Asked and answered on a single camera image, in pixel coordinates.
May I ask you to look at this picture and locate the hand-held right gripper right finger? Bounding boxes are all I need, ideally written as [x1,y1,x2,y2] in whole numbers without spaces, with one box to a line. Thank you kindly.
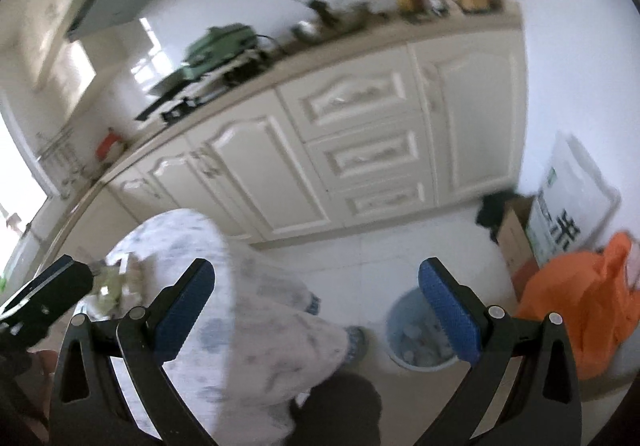
[412,257,583,446]

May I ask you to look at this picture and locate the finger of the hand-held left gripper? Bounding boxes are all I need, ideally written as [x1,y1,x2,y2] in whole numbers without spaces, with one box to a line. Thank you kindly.
[17,255,97,321]

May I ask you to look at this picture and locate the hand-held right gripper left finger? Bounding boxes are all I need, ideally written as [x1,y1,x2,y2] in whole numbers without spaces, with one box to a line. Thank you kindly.
[49,257,221,446]

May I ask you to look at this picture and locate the light blue trash bin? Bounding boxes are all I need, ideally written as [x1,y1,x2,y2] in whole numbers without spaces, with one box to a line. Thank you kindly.
[385,287,481,372]

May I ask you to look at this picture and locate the pale wrapper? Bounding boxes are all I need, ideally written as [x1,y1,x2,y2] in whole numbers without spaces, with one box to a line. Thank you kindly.
[90,260,147,317]

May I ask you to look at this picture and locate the brown cardboard box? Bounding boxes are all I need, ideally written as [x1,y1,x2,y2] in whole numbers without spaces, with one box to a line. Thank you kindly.
[495,196,542,303]

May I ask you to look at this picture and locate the black bag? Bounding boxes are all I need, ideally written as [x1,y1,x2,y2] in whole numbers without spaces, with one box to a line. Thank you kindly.
[475,191,521,243]

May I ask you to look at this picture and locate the kitchen window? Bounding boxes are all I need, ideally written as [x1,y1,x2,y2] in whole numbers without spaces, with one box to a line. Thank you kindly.
[0,110,53,239]

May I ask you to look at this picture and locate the hanging utensil rack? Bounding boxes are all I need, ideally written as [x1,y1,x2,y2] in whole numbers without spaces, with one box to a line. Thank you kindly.
[36,126,101,187]

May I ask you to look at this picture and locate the red white round container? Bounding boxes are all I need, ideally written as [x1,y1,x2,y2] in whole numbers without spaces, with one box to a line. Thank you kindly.
[96,128,126,161]

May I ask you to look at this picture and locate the dark round stool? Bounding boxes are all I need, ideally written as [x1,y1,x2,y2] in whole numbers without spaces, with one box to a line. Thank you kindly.
[289,371,384,446]

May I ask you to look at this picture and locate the orange plastic bag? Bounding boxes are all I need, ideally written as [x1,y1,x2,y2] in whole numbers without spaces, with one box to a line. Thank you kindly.
[515,232,640,382]

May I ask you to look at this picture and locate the white printed rice sack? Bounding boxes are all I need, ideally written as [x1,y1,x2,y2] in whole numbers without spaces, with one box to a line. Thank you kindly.
[525,131,622,273]

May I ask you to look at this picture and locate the cream kitchen cabinet unit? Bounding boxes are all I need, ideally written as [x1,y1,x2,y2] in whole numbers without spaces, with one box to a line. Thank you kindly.
[30,0,532,247]

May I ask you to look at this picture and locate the black built-in hob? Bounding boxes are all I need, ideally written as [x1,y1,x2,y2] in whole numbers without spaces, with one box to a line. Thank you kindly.
[134,93,241,123]

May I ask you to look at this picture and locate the green electric cooker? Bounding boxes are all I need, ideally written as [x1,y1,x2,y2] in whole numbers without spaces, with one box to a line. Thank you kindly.
[182,24,258,79]

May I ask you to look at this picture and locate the steel pan black handle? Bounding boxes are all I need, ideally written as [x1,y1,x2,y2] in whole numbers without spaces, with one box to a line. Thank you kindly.
[292,0,386,45]

